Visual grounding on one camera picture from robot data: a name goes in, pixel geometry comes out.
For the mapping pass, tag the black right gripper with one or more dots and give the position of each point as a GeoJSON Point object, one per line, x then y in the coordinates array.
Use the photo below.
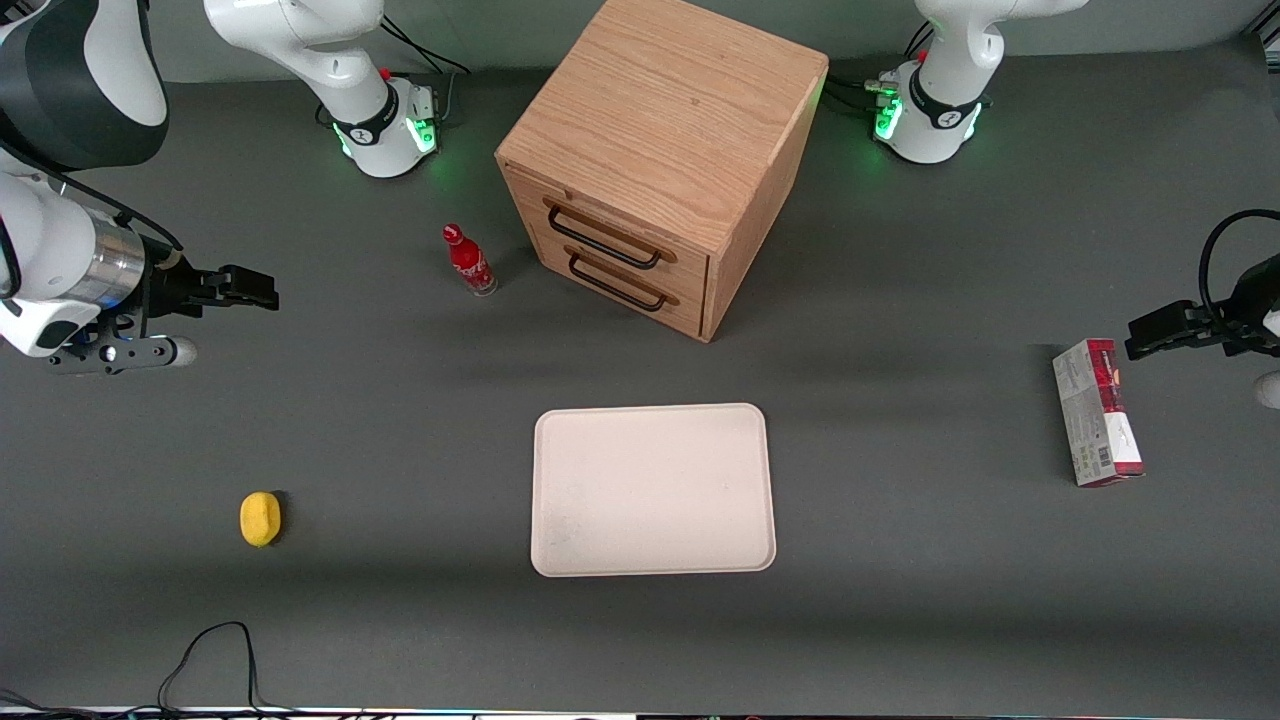
{"type": "Point", "coordinates": [170, 290]}

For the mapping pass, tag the white rectangular plastic tray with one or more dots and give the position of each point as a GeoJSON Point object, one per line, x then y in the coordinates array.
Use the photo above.
{"type": "Point", "coordinates": [650, 490]}

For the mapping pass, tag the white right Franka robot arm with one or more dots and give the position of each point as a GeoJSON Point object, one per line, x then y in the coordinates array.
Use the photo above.
{"type": "Point", "coordinates": [60, 250]}

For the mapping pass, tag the red coke bottle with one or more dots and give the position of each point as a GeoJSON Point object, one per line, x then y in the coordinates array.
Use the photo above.
{"type": "Point", "coordinates": [468, 262]}

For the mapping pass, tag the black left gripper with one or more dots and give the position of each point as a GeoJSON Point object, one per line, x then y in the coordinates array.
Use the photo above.
{"type": "Point", "coordinates": [1236, 322]}

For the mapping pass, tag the red and grey carton box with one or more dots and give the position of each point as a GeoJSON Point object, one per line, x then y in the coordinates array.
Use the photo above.
{"type": "Point", "coordinates": [1095, 420]}

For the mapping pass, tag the wooden drawer cabinet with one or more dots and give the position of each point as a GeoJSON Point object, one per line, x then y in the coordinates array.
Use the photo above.
{"type": "Point", "coordinates": [660, 110]}

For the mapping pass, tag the yellow lemon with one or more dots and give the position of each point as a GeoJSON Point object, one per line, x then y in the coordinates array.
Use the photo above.
{"type": "Point", "coordinates": [260, 520]}

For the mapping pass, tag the wooden drawer front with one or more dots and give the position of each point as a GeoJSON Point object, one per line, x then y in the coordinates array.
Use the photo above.
{"type": "Point", "coordinates": [685, 312]}
{"type": "Point", "coordinates": [690, 270]}

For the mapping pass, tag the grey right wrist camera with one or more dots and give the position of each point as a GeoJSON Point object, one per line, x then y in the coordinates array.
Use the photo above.
{"type": "Point", "coordinates": [120, 353]}

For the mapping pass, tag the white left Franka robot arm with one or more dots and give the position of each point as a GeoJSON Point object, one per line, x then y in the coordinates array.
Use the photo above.
{"type": "Point", "coordinates": [945, 100]}

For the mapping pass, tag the grey metal frame rail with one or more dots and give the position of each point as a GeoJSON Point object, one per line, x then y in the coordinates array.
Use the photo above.
{"type": "Point", "coordinates": [1265, 32]}

